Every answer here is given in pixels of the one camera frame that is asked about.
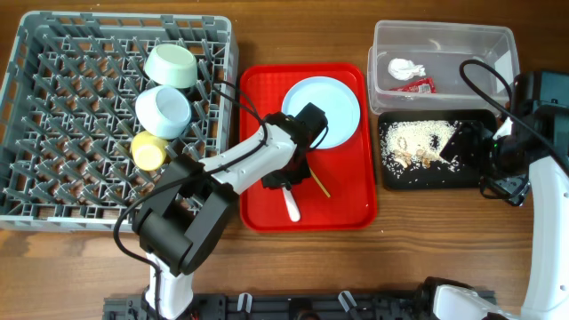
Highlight white plastic fork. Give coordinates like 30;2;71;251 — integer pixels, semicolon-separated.
282;188;301;222

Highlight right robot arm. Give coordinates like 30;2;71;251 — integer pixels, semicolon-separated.
440;70;568;319

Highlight red sauce packet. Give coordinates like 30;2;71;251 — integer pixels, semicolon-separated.
392;77;437;93

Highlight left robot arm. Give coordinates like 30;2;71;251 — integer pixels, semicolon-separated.
132;103;328;319

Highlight rice and peanut shells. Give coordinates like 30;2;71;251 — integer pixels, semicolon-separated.
381;120;461;179

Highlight light green bowl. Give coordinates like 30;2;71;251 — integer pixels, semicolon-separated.
135;85;192;140

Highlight grey dishwasher rack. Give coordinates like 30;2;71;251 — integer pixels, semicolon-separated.
1;11;238;232

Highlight clear plastic bin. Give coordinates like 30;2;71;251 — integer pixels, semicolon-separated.
367;20;520;115

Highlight light blue plate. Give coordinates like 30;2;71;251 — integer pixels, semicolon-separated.
281;76;361;149

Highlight wooden chopstick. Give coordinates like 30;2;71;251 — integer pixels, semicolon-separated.
309;167;331;198

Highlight red plastic tray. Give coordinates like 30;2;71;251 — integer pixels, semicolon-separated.
239;63;377;233

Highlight light blue small bowl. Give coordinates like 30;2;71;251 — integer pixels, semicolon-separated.
143;44;198;89

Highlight black plastic tray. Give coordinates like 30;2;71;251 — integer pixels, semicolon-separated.
378;109;497;190

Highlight white napkin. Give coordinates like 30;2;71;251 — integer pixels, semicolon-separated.
388;58;426;81

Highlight yellow plastic cup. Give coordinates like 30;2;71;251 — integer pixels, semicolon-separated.
131;131;169;172

